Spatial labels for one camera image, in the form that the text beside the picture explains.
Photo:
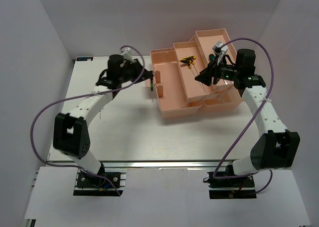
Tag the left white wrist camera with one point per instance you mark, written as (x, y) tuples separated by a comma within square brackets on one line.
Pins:
[(126, 53)]

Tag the blue label sticker left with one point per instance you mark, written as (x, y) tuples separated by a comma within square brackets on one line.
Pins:
[(80, 59)]

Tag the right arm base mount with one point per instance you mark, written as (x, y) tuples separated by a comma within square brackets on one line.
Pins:
[(227, 189)]

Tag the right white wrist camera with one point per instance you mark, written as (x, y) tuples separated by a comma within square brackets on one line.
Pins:
[(220, 50)]

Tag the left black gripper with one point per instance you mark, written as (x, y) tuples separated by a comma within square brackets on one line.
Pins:
[(136, 65)]

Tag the large green screwdriver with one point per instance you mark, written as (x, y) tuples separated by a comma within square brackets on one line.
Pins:
[(211, 57)]

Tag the aluminium table rail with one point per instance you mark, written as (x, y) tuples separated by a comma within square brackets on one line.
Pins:
[(161, 164)]

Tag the pink plastic toolbox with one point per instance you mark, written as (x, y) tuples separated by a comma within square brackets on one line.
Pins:
[(175, 68)]

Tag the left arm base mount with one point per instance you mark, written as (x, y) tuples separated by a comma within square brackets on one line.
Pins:
[(89, 186)]

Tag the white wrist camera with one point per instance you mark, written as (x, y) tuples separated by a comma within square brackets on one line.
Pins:
[(126, 53), (220, 50)]

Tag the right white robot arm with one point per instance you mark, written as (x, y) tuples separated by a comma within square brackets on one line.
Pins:
[(277, 146)]

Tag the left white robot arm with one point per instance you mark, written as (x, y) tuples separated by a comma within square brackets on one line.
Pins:
[(71, 134)]

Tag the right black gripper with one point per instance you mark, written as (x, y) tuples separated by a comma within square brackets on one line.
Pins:
[(206, 75)]

